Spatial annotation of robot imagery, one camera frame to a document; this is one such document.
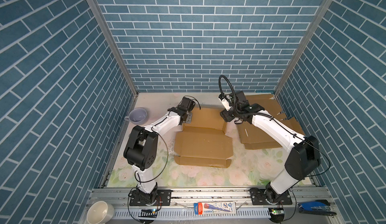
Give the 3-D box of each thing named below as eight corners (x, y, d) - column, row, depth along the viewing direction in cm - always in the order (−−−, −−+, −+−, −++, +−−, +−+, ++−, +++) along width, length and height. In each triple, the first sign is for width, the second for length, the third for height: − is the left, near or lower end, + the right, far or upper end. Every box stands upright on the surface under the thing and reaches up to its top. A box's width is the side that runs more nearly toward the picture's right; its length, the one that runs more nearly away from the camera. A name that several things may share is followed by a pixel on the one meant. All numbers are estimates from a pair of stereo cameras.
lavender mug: (127, 122, 103) (124, 117, 99) (138, 110, 110) (135, 106, 105) (139, 128, 100) (137, 123, 96) (150, 116, 107) (148, 111, 102)
